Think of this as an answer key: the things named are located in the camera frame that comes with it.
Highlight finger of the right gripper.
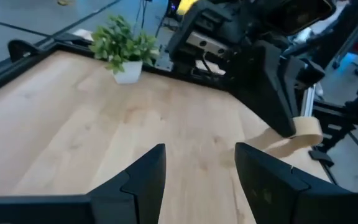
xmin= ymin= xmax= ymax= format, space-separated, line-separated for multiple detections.
xmin=230 ymin=39 xmax=298 ymax=138
xmin=278 ymin=55 xmax=326 ymax=118

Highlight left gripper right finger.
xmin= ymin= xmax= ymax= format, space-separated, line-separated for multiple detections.
xmin=234 ymin=142 xmax=358 ymax=224

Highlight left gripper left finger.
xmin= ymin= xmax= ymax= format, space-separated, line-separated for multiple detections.
xmin=0 ymin=142 xmax=167 ymax=224

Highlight wide beige rubber band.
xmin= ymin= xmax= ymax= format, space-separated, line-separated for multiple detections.
xmin=219 ymin=116 xmax=324 ymax=167

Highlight silver aluminium extrusion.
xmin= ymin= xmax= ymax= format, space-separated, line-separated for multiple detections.
xmin=300 ymin=83 xmax=317 ymax=118

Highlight green plant in white pot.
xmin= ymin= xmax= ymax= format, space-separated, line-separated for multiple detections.
xmin=88 ymin=14 xmax=160 ymax=85

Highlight black table frame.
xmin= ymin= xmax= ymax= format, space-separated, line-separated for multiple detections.
xmin=0 ymin=30 xmax=338 ymax=184

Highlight black frame handle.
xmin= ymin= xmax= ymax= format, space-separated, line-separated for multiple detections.
xmin=7 ymin=39 xmax=40 ymax=63

